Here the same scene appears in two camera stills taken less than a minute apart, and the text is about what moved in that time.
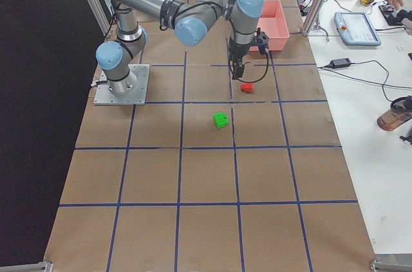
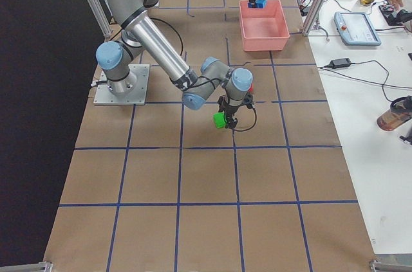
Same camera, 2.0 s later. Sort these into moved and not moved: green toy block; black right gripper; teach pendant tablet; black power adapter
Moved: black right gripper
Not moved: black power adapter; green toy block; teach pendant tablet
